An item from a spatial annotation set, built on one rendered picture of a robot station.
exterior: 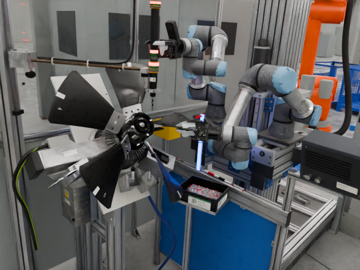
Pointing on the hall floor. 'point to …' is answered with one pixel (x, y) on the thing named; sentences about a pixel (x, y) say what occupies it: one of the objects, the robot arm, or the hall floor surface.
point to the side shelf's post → (79, 247)
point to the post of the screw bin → (187, 238)
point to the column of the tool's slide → (15, 153)
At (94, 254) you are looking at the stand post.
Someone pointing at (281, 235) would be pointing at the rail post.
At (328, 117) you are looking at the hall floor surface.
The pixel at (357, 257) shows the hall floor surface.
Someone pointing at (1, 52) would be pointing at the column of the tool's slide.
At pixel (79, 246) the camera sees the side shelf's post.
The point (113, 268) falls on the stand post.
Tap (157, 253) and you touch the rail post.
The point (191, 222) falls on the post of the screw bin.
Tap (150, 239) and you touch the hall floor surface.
